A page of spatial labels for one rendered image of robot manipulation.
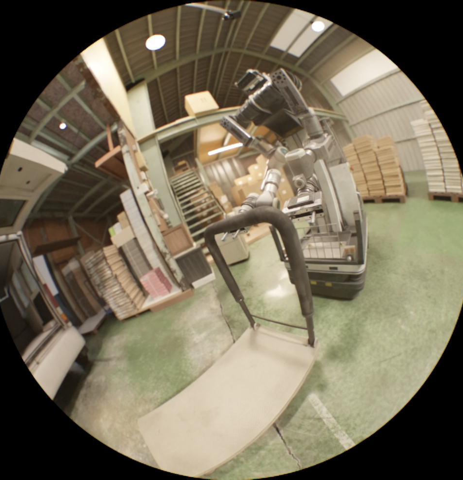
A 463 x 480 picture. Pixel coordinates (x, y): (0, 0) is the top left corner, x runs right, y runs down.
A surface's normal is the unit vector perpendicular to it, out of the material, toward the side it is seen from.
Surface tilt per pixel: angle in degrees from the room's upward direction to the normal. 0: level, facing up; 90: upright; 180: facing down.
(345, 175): 90
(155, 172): 90
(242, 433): 0
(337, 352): 0
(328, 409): 0
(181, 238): 90
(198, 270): 90
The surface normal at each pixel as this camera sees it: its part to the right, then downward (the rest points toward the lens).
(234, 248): -0.15, 0.29
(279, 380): -0.40, -0.89
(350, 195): -0.73, 0.46
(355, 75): -0.88, 0.44
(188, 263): 0.22, 0.13
